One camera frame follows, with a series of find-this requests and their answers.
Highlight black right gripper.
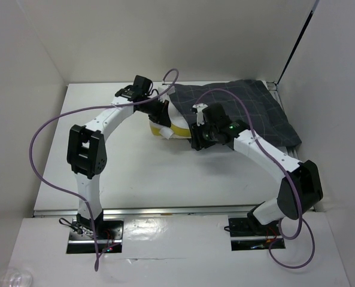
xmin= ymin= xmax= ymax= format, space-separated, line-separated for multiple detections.
xmin=189 ymin=119 xmax=218 ymax=151

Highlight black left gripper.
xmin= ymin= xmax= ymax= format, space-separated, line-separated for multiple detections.
xmin=137 ymin=96 xmax=171 ymax=127

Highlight white pillow with yellow edge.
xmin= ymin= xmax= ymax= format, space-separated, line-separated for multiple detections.
xmin=149 ymin=91 xmax=191 ymax=139

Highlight dark grey checked pillowcase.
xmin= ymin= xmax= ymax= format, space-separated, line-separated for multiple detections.
xmin=169 ymin=80 xmax=302 ymax=147

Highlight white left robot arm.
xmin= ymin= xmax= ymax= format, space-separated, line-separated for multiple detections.
xmin=66 ymin=75 xmax=171 ymax=239

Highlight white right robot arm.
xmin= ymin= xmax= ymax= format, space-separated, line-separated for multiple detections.
xmin=189 ymin=103 xmax=323 ymax=234

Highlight clear plastic object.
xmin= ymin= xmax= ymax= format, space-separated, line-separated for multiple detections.
xmin=0 ymin=267 xmax=33 ymax=287

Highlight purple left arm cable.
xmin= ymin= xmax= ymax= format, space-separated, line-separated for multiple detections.
xmin=29 ymin=68 xmax=180 ymax=272

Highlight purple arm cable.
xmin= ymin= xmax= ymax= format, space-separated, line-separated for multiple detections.
xmin=193 ymin=88 xmax=316 ymax=268
xmin=29 ymin=68 xmax=180 ymax=272

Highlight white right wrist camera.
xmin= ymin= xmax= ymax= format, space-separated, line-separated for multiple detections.
xmin=192 ymin=103 xmax=208 ymax=126

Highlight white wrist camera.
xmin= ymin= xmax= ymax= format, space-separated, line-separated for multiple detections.
xmin=157 ymin=84 xmax=175 ymax=101
xmin=192 ymin=103 xmax=208 ymax=126

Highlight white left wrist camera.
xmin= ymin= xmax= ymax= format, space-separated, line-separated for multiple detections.
xmin=157 ymin=84 xmax=175 ymax=101

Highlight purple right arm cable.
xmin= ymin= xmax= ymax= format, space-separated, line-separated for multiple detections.
xmin=193 ymin=88 xmax=316 ymax=268

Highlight aluminium right side rail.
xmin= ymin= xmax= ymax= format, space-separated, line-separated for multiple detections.
xmin=263 ymin=81 xmax=315 ymax=213

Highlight aluminium rail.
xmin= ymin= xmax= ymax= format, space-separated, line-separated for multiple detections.
xmin=263 ymin=81 xmax=315 ymax=213
xmin=33 ymin=204 xmax=255 ymax=218

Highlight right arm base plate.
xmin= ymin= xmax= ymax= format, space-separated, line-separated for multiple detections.
xmin=223 ymin=218 xmax=286 ymax=251

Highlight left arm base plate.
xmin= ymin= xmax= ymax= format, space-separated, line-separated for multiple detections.
xmin=59 ymin=218 xmax=124 ymax=254

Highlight aluminium front rail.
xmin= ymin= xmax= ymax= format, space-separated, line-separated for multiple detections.
xmin=33 ymin=204 xmax=255 ymax=218

